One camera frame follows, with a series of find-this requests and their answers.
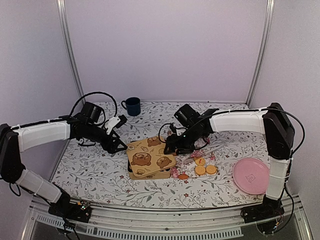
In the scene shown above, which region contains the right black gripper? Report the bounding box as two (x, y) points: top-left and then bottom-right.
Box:
(163, 125), (203, 156)

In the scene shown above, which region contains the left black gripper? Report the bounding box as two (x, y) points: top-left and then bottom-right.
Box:
(85, 123), (128, 154)

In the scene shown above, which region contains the gold cookie tin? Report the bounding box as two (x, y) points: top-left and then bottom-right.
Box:
(127, 162), (171, 180)

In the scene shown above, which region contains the tin lid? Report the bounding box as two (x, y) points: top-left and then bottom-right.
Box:
(126, 136), (176, 178)

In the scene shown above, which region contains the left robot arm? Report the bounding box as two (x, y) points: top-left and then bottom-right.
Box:
(0, 102), (127, 217)

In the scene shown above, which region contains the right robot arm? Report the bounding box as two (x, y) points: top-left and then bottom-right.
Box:
(164, 103), (295, 218)

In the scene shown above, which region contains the jam-striped round cookie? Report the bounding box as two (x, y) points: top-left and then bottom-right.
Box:
(194, 157), (206, 166)

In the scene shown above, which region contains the floral cookie tray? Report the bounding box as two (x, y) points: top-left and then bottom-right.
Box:
(170, 141), (226, 180)

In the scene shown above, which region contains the round waffle cookie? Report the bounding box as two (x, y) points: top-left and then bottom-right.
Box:
(194, 165), (206, 176)
(205, 165), (217, 175)

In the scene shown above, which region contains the floral tablecloth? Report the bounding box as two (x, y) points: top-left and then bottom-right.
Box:
(49, 101), (285, 210)

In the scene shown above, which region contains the dark blue mug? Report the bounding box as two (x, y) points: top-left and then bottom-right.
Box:
(120, 97), (141, 117)

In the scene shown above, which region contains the pink plate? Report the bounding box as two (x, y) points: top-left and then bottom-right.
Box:
(232, 158), (270, 195)

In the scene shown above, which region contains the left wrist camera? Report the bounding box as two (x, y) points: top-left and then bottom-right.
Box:
(103, 115), (128, 135)

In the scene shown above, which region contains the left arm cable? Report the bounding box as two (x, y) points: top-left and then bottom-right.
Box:
(69, 91), (118, 118)

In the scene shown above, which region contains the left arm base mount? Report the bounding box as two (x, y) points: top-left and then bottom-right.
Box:
(48, 193), (92, 223)

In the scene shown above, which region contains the aluminium front rail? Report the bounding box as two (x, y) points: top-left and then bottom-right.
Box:
(21, 195), (315, 240)

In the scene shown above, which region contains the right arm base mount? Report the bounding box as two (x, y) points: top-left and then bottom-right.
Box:
(240, 203), (285, 223)

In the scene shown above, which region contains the left frame post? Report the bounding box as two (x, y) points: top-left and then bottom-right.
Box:
(56, 0), (84, 97)

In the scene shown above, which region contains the frame post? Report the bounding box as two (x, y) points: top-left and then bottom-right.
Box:
(56, 0), (84, 97)
(245, 0), (275, 107)

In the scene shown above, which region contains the right frame post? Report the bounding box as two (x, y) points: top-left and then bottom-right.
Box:
(245, 0), (275, 107)

